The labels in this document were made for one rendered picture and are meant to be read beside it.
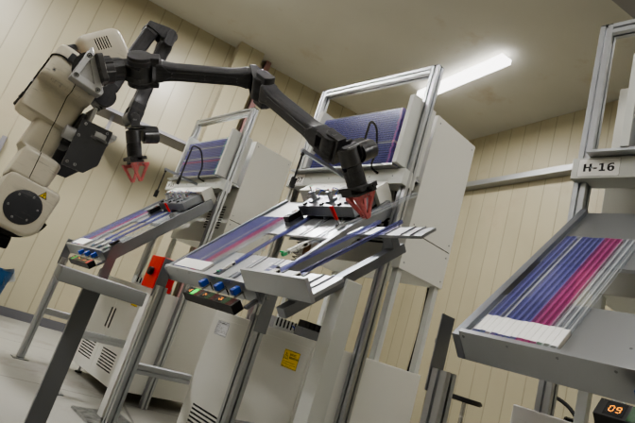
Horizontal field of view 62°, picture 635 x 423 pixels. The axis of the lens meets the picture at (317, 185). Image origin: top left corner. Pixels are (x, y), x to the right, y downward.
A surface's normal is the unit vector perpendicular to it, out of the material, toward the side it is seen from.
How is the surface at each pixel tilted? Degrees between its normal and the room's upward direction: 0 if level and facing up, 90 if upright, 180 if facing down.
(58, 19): 90
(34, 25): 90
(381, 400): 90
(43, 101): 90
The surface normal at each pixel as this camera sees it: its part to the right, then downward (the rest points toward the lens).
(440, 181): 0.65, -0.02
